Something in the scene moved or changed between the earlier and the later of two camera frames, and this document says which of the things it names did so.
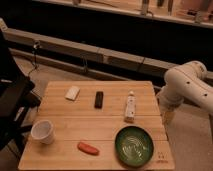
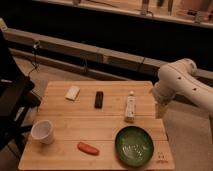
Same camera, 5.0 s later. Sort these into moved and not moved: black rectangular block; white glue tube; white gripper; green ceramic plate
Moved: white gripper
Not moved: white glue tube; green ceramic plate; black rectangular block
